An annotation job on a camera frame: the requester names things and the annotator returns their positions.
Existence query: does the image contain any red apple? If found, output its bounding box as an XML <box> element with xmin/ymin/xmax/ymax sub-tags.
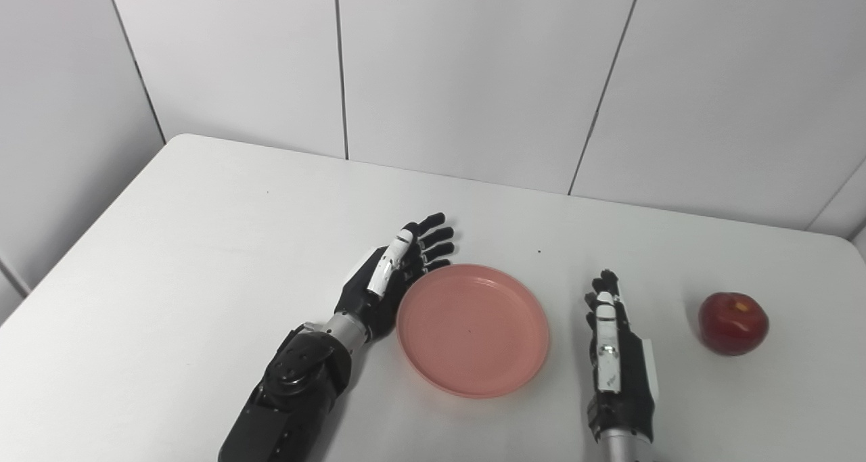
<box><xmin>698</xmin><ymin>292</ymin><xmax>770</xmax><ymax>356</ymax></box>

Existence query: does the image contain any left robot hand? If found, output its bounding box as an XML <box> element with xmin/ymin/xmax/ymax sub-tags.
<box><xmin>334</xmin><ymin>212</ymin><xmax>455</xmax><ymax>342</ymax></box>

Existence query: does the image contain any pink plate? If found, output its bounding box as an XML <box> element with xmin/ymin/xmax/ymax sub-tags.
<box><xmin>396</xmin><ymin>264</ymin><xmax>550</xmax><ymax>399</ymax></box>

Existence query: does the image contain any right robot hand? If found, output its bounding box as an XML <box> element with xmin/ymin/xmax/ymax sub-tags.
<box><xmin>585</xmin><ymin>269</ymin><xmax>660</xmax><ymax>444</ymax></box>

